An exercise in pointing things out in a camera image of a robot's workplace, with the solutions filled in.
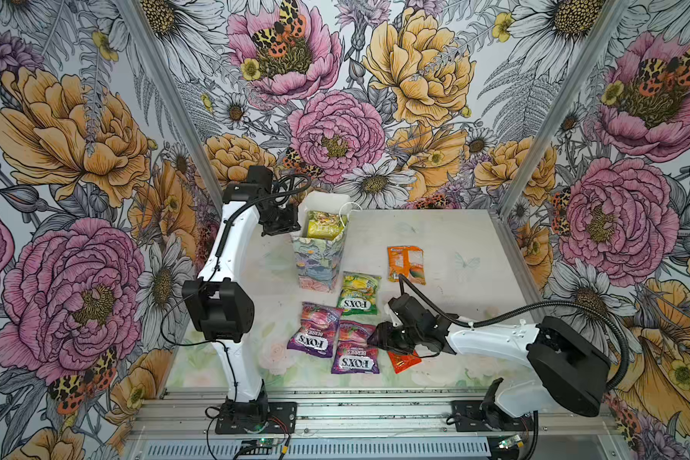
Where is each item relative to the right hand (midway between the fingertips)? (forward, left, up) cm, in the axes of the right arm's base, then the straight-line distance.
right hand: (376, 351), depth 82 cm
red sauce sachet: (-2, -8, -3) cm, 9 cm away
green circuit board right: (-21, -32, -5) cm, 39 cm away
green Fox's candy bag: (+18, +4, 0) cm, 19 cm away
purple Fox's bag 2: (0, +6, 0) cm, 6 cm away
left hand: (+27, +21, +20) cm, 40 cm away
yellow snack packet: (+35, +14, +15) cm, 41 cm away
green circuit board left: (-20, +28, -3) cm, 35 cm away
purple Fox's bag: (+7, +17, -1) cm, 18 cm away
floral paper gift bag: (+21, +15, +15) cm, 30 cm away
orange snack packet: (+31, -14, 0) cm, 34 cm away
